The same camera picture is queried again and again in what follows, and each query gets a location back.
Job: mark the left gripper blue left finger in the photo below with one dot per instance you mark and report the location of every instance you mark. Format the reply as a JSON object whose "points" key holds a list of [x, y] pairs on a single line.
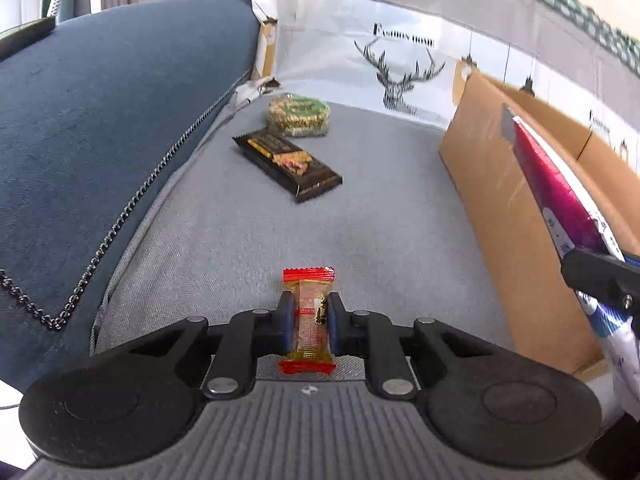
{"points": [[283, 319]]}

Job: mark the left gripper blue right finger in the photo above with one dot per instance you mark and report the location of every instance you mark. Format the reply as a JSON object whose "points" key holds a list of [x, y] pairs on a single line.
{"points": [[338, 325]]}

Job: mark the small red-ended candy bar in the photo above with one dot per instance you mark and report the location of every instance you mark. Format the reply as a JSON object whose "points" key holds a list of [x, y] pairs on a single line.
{"points": [[310, 352]]}

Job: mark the long silver snack packet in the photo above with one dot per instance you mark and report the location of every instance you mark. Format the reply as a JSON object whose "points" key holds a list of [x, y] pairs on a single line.
{"points": [[573, 219]]}

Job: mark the black soda cracker packet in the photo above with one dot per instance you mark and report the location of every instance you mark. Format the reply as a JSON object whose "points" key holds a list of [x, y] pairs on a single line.
{"points": [[300, 173]]}

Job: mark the green label noodle snack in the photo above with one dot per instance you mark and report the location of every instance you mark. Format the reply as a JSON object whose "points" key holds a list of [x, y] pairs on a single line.
{"points": [[298, 116]]}

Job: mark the deer print sofa cover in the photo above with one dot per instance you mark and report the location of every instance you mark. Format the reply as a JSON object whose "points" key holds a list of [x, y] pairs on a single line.
{"points": [[396, 231]]}

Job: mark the brown cardboard box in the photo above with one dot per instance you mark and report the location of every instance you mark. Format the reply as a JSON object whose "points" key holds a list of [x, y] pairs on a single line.
{"points": [[544, 317]]}

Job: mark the green checkered cloth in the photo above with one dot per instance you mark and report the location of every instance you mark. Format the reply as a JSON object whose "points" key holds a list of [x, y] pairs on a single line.
{"points": [[613, 39]]}

